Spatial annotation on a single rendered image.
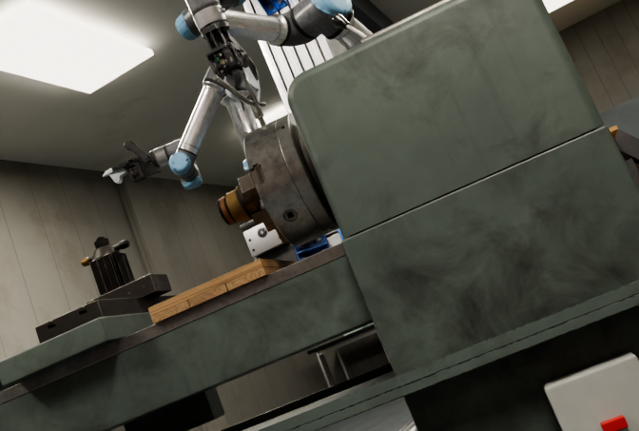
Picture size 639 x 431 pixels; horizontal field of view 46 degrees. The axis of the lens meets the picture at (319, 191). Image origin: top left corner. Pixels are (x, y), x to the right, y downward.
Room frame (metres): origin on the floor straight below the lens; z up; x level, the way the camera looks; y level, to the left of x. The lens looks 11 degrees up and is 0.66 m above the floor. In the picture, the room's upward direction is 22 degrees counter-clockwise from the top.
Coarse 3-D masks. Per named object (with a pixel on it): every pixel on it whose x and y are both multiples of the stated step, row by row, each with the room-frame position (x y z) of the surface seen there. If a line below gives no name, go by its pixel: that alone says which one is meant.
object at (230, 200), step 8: (232, 192) 1.84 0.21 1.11; (224, 200) 1.84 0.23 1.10; (232, 200) 1.82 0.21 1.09; (224, 208) 1.83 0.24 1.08; (232, 208) 1.83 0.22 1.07; (240, 208) 1.83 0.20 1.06; (248, 208) 1.84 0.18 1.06; (256, 208) 1.85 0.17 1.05; (224, 216) 1.84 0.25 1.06; (232, 216) 1.84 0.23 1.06; (240, 216) 1.84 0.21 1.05; (248, 216) 1.84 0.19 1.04; (232, 224) 1.87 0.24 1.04
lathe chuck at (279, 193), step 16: (272, 128) 1.72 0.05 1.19; (256, 144) 1.71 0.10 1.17; (272, 144) 1.69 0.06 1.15; (256, 160) 1.69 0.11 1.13; (272, 160) 1.68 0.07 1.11; (272, 176) 1.68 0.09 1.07; (288, 176) 1.68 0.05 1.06; (272, 192) 1.69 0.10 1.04; (288, 192) 1.69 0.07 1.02; (272, 208) 1.71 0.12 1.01; (288, 208) 1.71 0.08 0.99; (304, 208) 1.71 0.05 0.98; (288, 224) 1.74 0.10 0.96; (304, 224) 1.75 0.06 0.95; (288, 240) 1.78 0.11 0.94; (304, 240) 1.81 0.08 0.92
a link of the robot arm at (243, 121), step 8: (240, 80) 2.67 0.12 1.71; (240, 88) 2.68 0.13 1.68; (224, 96) 2.67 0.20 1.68; (224, 104) 2.71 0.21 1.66; (232, 104) 2.68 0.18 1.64; (232, 112) 2.69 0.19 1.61; (240, 112) 2.68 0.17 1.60; (248, 112) 2.69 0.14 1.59; (232, 120) 2.71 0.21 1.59; (240, 120) 2.68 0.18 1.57; (248, 120) 2.69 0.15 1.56; (240, 128) 2.69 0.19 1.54; (248, 128) 2.68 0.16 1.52; (256, 128) 2.70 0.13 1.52; (240, 136) 2.70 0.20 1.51
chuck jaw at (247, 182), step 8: (256, 168) 1.70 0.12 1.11; (248, 176) 1.72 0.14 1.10; (256, 176) 1.70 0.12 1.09; (264, 176) 1.69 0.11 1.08; (240, 184) 1.72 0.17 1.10; (248, 184) 1.72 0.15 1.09; (240, 192) 1.77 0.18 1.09; (248, 192) 1.73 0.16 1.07; (256, 192) 1.76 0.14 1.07; (240, 200) 1.80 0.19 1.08; (248, 200) 1.79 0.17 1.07; (256, 200) 1.81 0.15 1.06
